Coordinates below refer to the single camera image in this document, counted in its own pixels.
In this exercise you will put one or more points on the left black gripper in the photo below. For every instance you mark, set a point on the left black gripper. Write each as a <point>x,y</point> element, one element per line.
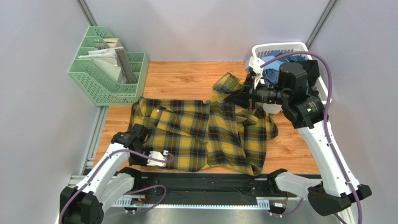
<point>132,161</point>

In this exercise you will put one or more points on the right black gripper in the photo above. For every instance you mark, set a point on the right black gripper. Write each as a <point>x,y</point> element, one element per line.
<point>249,94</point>

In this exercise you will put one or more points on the yellow plaid long sleeve shirt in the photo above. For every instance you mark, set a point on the yellow plaid long sleeve shirt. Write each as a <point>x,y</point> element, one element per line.
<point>203,134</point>

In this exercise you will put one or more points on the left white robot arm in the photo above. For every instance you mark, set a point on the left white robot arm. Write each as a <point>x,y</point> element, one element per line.
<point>88,201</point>

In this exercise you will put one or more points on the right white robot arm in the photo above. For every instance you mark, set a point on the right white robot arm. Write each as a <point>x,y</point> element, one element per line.
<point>338,188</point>

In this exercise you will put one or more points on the blue checked shirt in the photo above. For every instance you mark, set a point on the blue checked shirt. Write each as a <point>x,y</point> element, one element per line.
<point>271,71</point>

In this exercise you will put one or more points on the black garment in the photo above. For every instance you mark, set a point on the black garment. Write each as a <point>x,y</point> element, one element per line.
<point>313,73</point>

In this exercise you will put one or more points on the green file organizer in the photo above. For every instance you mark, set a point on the green file organizer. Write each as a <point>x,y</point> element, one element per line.
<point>98,86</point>

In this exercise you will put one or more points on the papers in organizer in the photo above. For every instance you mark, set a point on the papers in organizer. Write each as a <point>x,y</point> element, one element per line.
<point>107,60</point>

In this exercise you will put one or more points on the grey folder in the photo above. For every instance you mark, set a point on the grey folder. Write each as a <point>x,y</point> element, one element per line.
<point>126,75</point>

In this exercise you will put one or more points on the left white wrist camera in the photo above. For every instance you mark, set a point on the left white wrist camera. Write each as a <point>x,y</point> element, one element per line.
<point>156,159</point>

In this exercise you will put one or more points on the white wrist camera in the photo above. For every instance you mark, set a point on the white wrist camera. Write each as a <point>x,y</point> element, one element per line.
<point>253,64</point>
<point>156,159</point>

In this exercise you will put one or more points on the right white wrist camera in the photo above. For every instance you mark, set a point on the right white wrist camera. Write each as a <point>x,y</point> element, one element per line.
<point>253,64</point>

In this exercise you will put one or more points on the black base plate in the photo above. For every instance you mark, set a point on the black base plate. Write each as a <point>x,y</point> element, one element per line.
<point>222,189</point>

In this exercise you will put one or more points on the aluminium rail frame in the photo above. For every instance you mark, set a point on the aluminium rail frame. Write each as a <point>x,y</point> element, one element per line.
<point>138,192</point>

